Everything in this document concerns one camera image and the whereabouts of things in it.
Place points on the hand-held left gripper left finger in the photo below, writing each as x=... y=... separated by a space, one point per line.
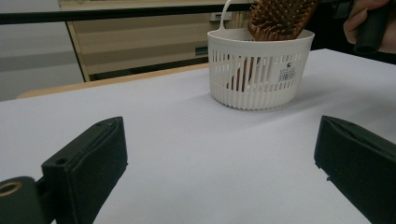
x=90 y=168

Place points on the white slatted plastic basket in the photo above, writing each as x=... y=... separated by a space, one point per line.
x=258 y=49

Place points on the black horizontal bar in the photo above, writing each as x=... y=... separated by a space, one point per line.
x=109 y=14

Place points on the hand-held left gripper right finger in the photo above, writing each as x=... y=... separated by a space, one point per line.
x=361 y=168

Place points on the white table sheet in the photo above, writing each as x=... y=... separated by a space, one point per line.
x=193 y=130

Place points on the white wall power outlet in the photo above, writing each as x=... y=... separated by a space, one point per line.
x=219 y=17

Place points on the wooden paddle hairbrush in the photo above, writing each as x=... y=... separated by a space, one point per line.
x=280 y=18

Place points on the light wooden cabinet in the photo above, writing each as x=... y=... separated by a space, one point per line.
x=134 y=46

